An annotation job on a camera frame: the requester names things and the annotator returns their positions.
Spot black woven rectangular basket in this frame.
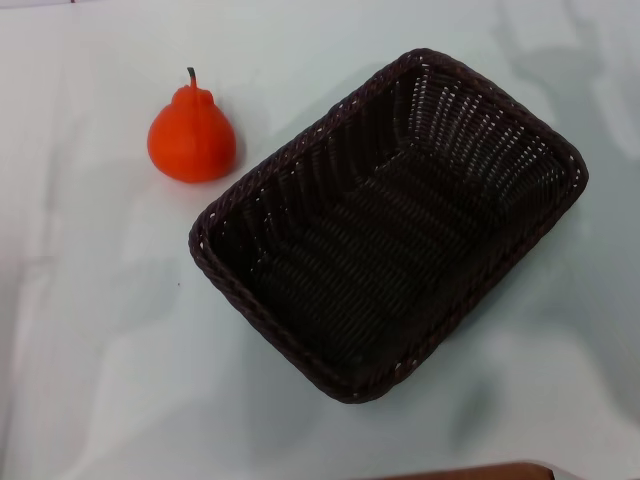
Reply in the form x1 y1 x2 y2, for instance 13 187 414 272
188 47 590 406

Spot orange plastic pear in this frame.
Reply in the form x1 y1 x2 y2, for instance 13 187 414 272
146 66 237 185

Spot white tablecloth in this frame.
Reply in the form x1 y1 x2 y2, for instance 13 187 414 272
0 0 640 480

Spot brown wooden table edge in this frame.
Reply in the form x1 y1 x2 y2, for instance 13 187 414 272
373 460 640 480

